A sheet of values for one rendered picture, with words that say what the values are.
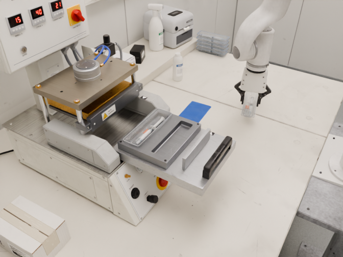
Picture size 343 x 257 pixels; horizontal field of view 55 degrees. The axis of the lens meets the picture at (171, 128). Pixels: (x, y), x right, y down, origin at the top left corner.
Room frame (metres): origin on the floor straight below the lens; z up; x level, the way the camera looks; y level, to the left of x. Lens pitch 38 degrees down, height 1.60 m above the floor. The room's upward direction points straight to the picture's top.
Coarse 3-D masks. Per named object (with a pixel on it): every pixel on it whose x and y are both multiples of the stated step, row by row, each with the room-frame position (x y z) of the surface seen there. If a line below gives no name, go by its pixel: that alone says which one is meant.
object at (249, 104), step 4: (248, 92) 1.26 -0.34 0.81; (252, 92) 1.26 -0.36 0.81; (248, 96) 1.23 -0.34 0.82; (252, 96) 1.23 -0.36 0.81; (256, 96) 1.23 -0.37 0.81; (244, 100) 1.19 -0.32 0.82; (248, 100) 1.19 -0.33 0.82; (252, 100) 1.19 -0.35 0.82; (256, 100) 1.19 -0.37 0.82; (244, 104) 1.17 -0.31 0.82; (248, 104) 1.17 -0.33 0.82; (252, 104) 1.17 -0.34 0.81; (244, 108) 1.14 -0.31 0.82; (248, 108) 1.14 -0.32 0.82; (252, 108) 1.14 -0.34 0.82; (244, 112) 1.11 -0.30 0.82; (248, 112) 1.11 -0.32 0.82; (252, 112) 1.11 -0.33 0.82
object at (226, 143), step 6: (228, 138) 0.71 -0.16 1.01; (222, 144) 0.68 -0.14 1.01; (228, 144) 0.69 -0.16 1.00; (216, 150) 0.66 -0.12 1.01; (222, 150) 0.66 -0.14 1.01; (216, 156) 0.63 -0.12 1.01; (222, 156) 0.65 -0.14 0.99; (210, 162) 0.61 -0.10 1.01; (216, 162) 0.62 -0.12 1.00; (204, 168) 0.59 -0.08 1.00; (210, 168) 0.59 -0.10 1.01; (204, 174) 0.59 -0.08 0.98; (210, 174) 0.59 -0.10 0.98
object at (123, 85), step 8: (112, 88) 0.89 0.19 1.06; (120, 88) 0.89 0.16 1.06; (104, 96) 0.85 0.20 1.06; (112, 96) 0.85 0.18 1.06; (56, 104) 0.82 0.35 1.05; (96, 104) 0.80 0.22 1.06; (104, 104) 0.81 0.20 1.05; (64, 112) 0.81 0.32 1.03; (72, 112) 0.79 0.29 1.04; (88, 112) 0.76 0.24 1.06
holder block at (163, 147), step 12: (156, 108) 0.88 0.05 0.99; (168, 120) 0.81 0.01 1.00; (180, 120) 0.81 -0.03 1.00; (156, 132) 0.75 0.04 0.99; (168, 132) 0.75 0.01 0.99; (180, 132) 0.77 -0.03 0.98; (192, 132) 0.75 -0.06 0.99; (120, 144) 0.70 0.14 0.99; (144, 144) 0.70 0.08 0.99; (156, 144) 0.70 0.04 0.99; (168, 144) 0.71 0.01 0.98; (180, 144) 0.70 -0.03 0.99; (144, 156) 0.66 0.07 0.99; (156, 156) 0.65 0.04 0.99; (168, 156) 0.65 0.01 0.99
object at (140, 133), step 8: (160, 112) 0.84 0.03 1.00; (168, 112) 0.84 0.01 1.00; (144, 120) 0.80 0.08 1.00; (152, 120) 0.80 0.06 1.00; (160, 120) 0.80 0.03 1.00; (136, 128) 0.76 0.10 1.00; (144, 128) 0.76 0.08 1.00; (152, 128) 0.76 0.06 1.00; (128, 136) 0.72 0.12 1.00; (136, 136) 0.72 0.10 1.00; (144, 136) 0.72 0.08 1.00; (136, 144) 0.69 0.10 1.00
